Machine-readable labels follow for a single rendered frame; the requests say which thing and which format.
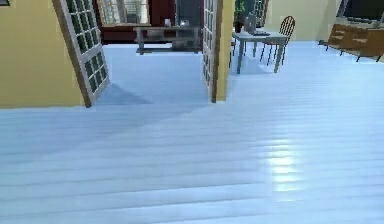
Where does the green house plant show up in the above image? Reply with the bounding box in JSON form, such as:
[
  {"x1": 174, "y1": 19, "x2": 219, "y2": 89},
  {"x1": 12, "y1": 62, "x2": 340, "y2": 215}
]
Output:
[{"x1": 233, "y1": 0, "x2": 248, "y2": 34}]

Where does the black television set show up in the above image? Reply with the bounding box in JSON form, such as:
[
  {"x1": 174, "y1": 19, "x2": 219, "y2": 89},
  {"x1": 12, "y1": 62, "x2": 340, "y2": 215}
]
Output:
[{"x1": 336, "y1": 0, "x2": 384, "y2": 24}]

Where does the grey desk table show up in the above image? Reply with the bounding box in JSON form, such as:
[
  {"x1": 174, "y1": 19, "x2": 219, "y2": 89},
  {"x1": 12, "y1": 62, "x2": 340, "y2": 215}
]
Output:
[{"x1": 232, "y1": 30, "x2": 290, "y2": 75}]

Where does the grey console table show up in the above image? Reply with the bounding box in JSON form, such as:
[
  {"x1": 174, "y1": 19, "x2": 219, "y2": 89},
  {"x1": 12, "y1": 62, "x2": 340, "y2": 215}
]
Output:
[{"x1": 132, "y1": 25, "x2": 202, "y2": 56}]

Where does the window with white frame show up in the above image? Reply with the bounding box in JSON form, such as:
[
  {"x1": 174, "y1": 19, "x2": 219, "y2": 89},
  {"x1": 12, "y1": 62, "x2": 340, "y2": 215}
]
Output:
[{"x1": 96, "y1": 0, "x2": 151, "y2": 27}]

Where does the brown spindle-back chair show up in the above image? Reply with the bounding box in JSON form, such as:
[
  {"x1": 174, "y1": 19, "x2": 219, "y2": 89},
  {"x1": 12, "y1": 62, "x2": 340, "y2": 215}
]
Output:
[{"x1": 259, "y1": 15, "x2": 297, "y2": 67}]

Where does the glazed window door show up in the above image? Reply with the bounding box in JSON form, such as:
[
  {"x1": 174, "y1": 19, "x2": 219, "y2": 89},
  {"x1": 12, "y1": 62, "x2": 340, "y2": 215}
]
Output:
[{"x1": 253, "y1": 0, "x2": 270, "y2": 29}]

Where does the white glazed room door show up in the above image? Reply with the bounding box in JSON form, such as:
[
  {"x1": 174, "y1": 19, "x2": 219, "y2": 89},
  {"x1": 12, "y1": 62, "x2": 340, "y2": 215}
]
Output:
[
  {"x1": 53, "y1": 0, "x2": 111, "y2": 108},
  {"x1": 201, "y1": 0, "x2": 224, "y2": 104}
]

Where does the grey laptop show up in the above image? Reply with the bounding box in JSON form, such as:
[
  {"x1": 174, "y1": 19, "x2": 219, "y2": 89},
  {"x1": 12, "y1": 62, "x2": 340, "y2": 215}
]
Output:
[{"x1": 244, "y1": 13, "x2": 271, "y2": 37}]

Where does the brown wooden sideboard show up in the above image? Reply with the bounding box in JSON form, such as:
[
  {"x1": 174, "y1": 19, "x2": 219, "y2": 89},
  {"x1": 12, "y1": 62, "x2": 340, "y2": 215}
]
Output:
[{"x1": 324, "y1": 23, "x2": 384, "y2": 64}]

